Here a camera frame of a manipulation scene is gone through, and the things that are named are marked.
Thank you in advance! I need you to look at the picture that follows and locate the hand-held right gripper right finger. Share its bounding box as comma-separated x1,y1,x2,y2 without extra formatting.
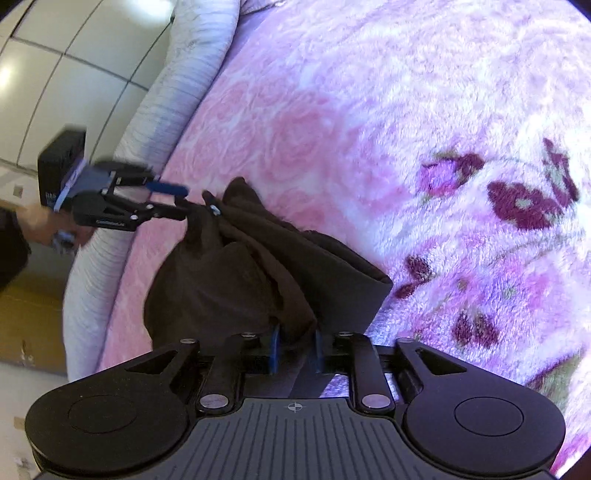
314,330,468,414

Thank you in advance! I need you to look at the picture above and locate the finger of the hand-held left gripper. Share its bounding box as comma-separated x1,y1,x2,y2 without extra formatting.
98,161,188,196
96,198,191,232

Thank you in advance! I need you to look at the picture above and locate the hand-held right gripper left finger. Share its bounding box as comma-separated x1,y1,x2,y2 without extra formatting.
126,327,282,415

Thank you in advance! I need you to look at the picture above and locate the dark long-sleeved shirt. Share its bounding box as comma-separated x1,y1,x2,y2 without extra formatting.
144,176,394,398

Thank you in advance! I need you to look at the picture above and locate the person's left hand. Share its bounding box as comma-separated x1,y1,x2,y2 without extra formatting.
21,203,93,254

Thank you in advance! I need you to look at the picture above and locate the white wardrobe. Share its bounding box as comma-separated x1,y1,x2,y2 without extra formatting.
0,0,178,195

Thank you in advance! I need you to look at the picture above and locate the pink floral blanket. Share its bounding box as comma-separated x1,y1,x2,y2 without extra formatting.
96,0,591,477

